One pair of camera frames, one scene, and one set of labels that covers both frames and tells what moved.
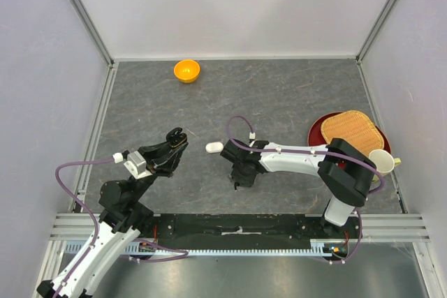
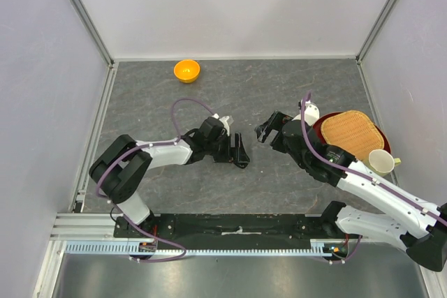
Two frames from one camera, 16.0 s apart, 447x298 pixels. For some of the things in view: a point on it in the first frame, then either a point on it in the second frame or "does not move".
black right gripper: (246, 181) to (275, 122)
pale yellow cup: (383, 162) does not move
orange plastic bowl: (186, 70) does not move
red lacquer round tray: (315, 137) does not move
